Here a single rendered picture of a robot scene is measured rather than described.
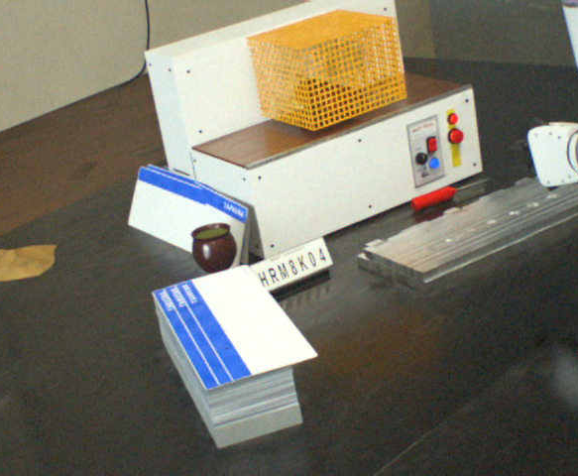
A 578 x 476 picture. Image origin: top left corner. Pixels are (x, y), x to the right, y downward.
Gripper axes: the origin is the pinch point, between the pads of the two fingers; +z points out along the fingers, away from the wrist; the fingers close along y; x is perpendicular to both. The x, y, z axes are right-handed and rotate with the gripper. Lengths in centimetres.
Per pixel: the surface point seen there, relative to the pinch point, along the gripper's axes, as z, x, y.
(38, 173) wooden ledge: 143, -38, -14
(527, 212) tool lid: 11.6, 6.5, 12.6
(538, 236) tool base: 7.1, 4.0, 16.3
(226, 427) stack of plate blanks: -9, -72, 18
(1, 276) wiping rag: 84, -71, -1
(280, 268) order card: 29.7, -36.8, 8.3
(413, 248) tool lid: 16.4, -16.6, 11.5
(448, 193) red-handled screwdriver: 36.8, 8.0, 9.1
